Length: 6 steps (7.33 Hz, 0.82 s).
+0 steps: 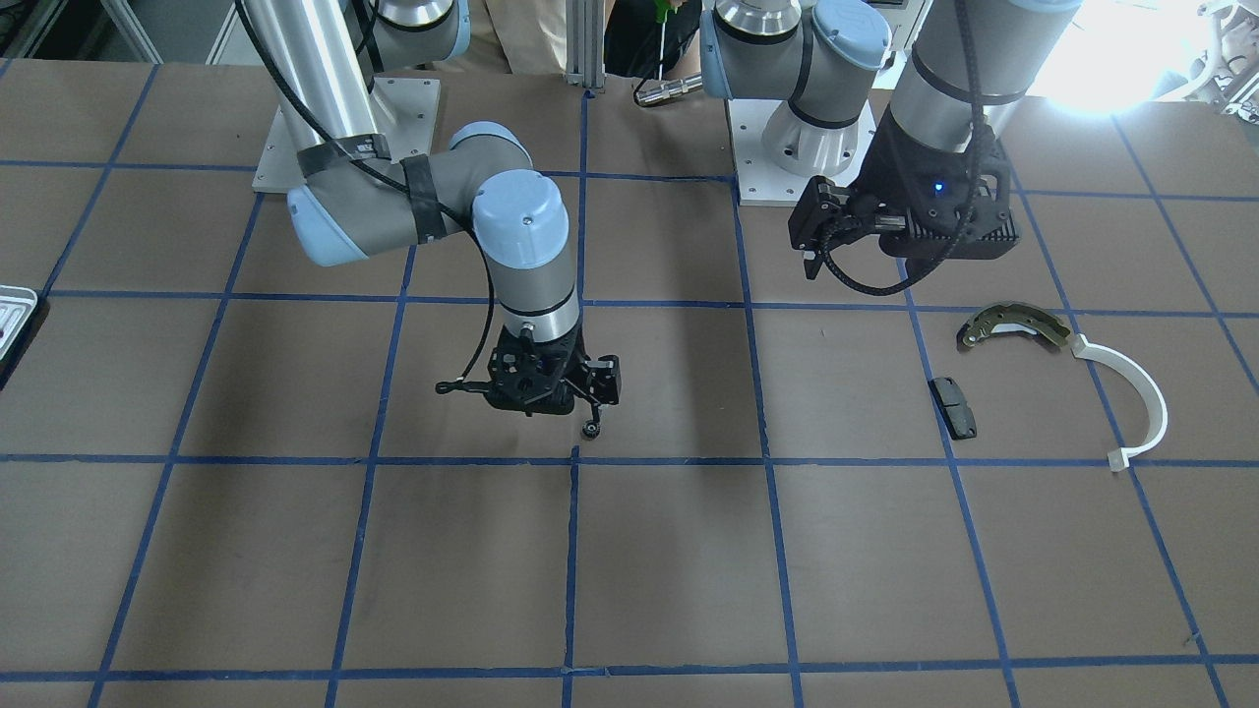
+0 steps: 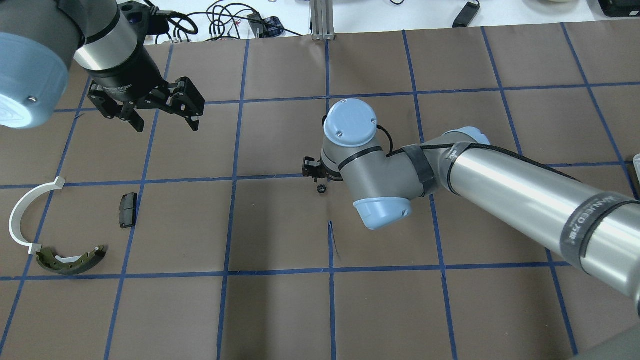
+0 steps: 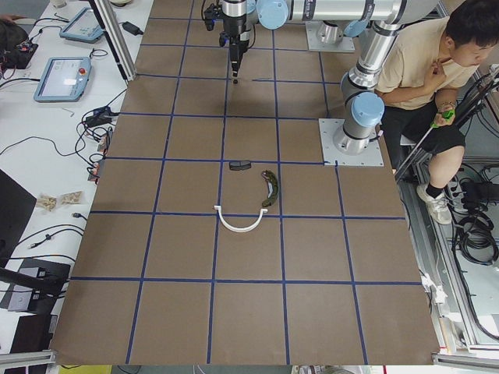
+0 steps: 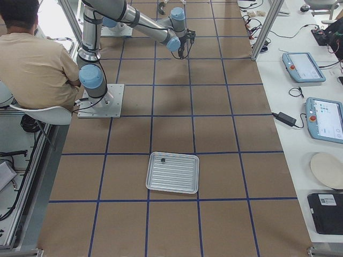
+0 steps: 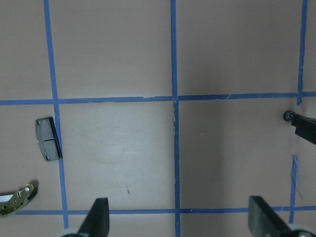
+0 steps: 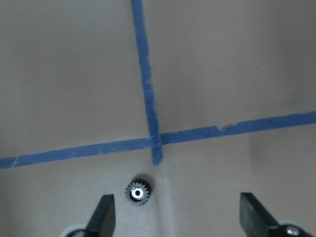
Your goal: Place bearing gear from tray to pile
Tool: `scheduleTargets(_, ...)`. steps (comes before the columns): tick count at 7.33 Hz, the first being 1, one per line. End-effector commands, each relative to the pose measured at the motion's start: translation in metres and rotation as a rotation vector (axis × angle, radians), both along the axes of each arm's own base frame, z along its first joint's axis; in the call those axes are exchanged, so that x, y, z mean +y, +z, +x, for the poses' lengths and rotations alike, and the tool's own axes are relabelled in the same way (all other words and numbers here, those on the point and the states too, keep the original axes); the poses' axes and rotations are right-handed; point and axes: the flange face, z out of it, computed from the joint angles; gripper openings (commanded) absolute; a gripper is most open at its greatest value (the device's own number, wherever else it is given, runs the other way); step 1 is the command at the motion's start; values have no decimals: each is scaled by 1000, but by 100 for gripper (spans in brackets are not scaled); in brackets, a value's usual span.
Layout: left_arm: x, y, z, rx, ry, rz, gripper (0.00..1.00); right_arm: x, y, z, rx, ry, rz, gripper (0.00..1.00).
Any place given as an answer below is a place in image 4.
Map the person in beige shirt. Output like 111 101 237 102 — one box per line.
1 1 81 111

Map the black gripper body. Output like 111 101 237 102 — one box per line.
178 37 186 54

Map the blue teach pendant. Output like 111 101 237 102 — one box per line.
282 52 326 83
305 97 342 144

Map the black flat device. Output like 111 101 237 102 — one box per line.
307 193 342 235

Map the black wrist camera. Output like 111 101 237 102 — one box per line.
187 29 196 42

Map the black power adapter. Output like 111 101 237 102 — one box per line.
278 112 296 127

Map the olive brake shoe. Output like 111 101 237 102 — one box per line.
158 2 166 15

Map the aluminium frame post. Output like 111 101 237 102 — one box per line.
251 0 284 61

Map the white plastic chair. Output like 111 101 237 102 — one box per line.
9 103 72 150

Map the beige round plate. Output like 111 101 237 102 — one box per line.
310 153 342 190

